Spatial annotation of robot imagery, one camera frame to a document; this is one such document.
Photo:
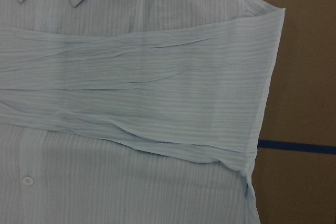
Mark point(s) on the light blue button-up shirt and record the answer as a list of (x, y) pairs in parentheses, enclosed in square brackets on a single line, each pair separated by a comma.
[(133, 111)]

